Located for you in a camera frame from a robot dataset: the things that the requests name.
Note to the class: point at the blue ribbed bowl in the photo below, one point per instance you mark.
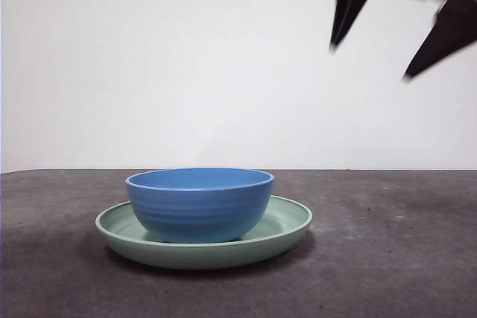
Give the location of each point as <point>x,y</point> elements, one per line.
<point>197,210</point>

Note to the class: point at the green round plate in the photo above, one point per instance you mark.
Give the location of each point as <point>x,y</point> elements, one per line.
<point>186,256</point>

